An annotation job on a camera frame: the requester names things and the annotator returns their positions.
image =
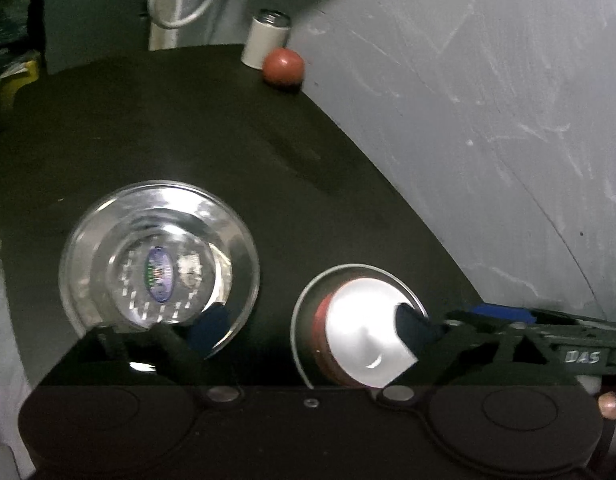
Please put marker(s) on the red bowl with white inside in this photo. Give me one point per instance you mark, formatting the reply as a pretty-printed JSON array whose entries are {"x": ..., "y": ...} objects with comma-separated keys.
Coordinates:
[{"x": 358, "y": 325}]

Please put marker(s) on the white sheet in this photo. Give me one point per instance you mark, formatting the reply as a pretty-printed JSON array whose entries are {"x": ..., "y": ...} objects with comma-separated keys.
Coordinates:
[{"x": 3, "y": 360}]

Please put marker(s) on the steel plate with sticker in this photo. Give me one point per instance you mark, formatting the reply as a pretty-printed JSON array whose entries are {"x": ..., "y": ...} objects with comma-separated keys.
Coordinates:
[{"x": 113, "y": 240}]

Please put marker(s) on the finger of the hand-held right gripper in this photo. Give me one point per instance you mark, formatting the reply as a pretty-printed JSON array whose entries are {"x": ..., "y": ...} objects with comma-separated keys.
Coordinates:
[
  {"x": 502, "y": 313},
  {"x": 587, "y": 358}
]

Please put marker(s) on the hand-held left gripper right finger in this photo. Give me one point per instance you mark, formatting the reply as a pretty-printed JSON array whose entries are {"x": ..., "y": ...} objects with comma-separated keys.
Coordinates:
[{"x": 412, "y": 330}]

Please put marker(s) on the red ball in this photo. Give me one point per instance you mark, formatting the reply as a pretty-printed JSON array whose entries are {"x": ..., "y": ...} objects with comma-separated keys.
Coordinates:
[{"x": 283, "y": 65}]

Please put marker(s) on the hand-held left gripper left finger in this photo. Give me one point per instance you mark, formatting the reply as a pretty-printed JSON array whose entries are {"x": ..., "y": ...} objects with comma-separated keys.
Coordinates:
[{"x": 210, "y": 325}]

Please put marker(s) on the person's right hand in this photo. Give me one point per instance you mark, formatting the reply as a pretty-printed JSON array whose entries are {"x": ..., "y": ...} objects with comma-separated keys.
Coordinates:
[{"x": 612, "y": 405}]

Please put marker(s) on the white canister with steel lid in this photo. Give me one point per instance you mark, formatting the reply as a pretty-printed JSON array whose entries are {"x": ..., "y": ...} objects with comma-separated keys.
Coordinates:
[{"x": 260, "y": 42}]

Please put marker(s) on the dark grey cabinet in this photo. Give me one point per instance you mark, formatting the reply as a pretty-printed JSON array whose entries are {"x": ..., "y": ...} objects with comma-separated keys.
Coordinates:
[{"x": 98, "y": 20}]

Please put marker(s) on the yellow packet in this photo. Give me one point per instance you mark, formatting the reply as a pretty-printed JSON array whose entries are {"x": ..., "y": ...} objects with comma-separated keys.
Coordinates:
[{"x": 20, "y": 80}]

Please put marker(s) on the white wooden post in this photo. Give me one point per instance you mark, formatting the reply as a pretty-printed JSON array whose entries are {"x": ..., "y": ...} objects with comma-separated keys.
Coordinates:
[{"x": 163, "y": 37}]

